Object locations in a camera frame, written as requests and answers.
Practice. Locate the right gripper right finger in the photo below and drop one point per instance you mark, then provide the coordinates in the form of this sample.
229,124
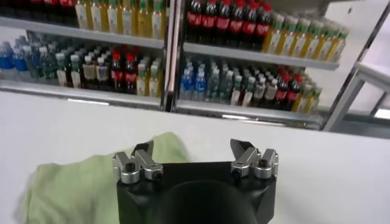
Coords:
246,156

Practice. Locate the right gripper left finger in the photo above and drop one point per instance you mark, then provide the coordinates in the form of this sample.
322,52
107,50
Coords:
143,158

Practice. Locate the green t-shirt with red print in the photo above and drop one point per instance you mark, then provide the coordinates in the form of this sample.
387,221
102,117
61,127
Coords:
76,188

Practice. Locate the small white cap dark bottle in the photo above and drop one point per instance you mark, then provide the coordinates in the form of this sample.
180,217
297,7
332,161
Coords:
271,92
236,94
75,77
259,91
102,73
61,76
248,95
89,73

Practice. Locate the small green drink bottle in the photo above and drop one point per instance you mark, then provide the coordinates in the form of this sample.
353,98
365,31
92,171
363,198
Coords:
47,67
34,65
213,86
226,88

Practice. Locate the small red cap cola bottle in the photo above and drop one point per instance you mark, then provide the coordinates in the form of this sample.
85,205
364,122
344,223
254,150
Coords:
281,94
294,95
130,77
116,76

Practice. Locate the small yellow juice bottle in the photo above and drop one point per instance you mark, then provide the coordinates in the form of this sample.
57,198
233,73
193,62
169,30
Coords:
304,102
141,85
315,102
153,86

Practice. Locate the small blue water bottle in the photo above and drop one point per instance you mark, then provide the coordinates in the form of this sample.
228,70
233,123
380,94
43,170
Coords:
6,62
20,64
186,85
200,86

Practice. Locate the metal drinks shelf unit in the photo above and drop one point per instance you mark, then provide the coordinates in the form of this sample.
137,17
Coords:
259,56
76,32

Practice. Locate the green cap yellow juice bottle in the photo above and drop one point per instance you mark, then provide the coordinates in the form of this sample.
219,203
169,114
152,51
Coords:
97,16
288,41
301,42
143,19
128,18
338,48
158,19
81,15
112,16
274,38
326,47
314,45

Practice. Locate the white metal frame table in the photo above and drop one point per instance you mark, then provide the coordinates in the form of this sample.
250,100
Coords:
344,103

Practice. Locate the black metal frame post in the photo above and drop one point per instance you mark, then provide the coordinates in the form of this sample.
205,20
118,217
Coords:
374,33

